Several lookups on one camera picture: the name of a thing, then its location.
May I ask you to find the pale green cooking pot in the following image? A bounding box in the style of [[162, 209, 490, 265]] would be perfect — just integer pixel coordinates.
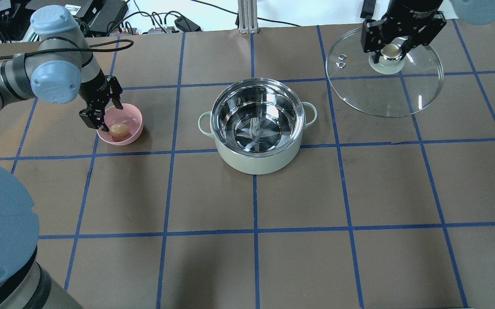
[[197, 78, 319, 175]]

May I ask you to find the glass pot lid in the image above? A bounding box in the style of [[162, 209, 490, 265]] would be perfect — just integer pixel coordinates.
[[325, 28, 444, 118]]

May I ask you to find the black power adapter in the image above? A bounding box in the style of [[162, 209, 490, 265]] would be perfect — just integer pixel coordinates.
[[174, 15, 202, 33]]

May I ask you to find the black gripper near bowl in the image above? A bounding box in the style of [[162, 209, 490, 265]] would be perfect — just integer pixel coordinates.
[[79, 76, 123, 132]]

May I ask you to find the brown paper table mat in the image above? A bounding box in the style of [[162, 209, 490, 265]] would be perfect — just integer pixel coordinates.
[[0, 20, 495, 309]]

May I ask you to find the brown egg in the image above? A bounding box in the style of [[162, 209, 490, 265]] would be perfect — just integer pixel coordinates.
[[109, 123, 130, 140]]

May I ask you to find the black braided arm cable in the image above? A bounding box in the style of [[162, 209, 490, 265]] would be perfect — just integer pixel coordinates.
[[0, 39, 134, 68]]

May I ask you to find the aluminium frame post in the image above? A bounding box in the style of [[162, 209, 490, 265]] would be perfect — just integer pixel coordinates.
[[237, 0, 259, 34]]

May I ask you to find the pink bowl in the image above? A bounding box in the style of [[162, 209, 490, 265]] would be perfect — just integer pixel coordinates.
[[97, 103, 144, 146]]

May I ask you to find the black gripper holding lid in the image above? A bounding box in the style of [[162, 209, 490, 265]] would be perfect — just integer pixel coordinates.
[[361, 0, 447, 64]]

